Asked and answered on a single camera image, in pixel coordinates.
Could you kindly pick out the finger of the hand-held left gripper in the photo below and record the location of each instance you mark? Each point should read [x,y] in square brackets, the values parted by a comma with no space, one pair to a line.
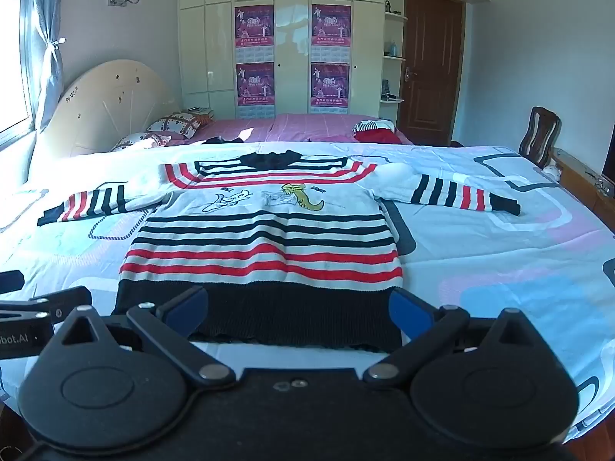
[67,300]
[10,282]

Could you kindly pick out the dark small appliance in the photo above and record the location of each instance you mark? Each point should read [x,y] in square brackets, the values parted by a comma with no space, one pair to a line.
[387,89]

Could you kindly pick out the checkered pillow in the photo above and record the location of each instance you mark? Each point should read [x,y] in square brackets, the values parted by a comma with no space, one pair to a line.
[177,125]

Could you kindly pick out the brown wooden door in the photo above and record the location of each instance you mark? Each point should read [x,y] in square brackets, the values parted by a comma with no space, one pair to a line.
[430,67]

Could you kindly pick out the light blue curtain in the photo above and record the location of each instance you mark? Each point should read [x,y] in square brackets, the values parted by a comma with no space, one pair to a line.
[48,57]

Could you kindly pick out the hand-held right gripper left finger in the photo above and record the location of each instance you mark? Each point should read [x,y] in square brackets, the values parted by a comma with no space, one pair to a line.
[188,305]

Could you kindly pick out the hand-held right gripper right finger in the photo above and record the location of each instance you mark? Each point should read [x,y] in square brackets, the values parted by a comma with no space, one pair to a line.
[408,310]

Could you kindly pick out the dark cloth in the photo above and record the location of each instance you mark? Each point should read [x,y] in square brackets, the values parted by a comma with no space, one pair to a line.
[218,140]

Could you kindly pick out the cream round headboard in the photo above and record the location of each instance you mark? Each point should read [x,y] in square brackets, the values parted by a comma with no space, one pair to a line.
[101,101]

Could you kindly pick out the window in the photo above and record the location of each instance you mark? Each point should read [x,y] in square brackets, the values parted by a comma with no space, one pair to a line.
[12,57]

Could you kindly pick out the patterned light blue bedsheet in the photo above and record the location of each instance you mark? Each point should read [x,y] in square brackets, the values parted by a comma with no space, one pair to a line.
[480,269]

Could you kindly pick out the wooden side cabinet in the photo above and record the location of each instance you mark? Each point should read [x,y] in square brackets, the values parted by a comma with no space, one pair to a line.
[584,187]

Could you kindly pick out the striped knit sweater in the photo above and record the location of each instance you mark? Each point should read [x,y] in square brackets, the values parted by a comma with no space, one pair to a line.
[264,245]

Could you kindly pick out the patterned white pillow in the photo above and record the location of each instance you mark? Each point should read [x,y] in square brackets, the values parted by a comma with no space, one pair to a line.
[139,141]

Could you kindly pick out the book stack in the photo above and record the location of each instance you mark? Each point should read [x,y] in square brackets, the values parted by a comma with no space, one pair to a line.
[201,111]

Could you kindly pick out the wooden chair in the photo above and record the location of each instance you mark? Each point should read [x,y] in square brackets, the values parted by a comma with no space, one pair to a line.
[540,134]

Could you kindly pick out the white corner shelf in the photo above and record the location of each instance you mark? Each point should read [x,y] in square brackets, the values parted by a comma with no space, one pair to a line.
[394,57]

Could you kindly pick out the purple wall poster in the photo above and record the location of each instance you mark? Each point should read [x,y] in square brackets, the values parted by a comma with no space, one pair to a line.
[329,87]
[254,89]
[331,31]
[253,31]

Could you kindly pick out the pink bed sheet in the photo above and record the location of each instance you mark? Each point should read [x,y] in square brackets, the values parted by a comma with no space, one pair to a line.
[307,129]

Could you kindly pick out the red and striped clothes pile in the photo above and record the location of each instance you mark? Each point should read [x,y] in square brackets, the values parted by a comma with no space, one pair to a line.
[379,133]

